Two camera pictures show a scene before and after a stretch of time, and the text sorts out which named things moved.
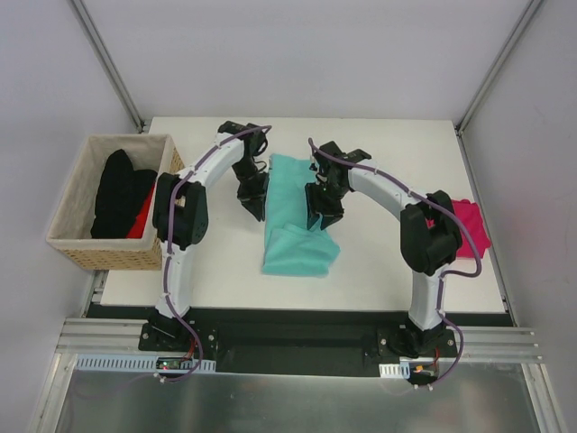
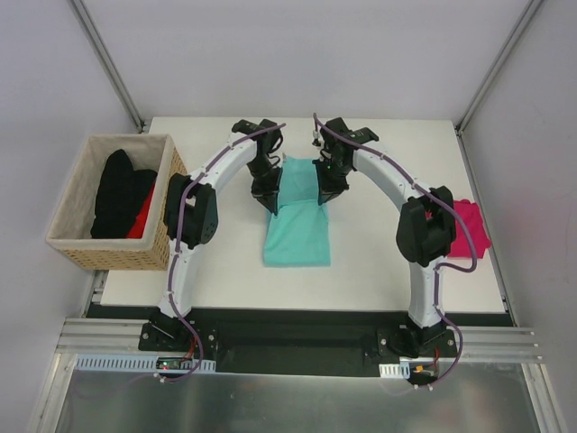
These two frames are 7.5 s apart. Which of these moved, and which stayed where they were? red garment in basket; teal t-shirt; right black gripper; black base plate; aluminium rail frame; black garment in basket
Moved: right black gripper; teal t-shirt
Stayed: red garment in basket; black garment in basket; black base plate; aluminium rail frame
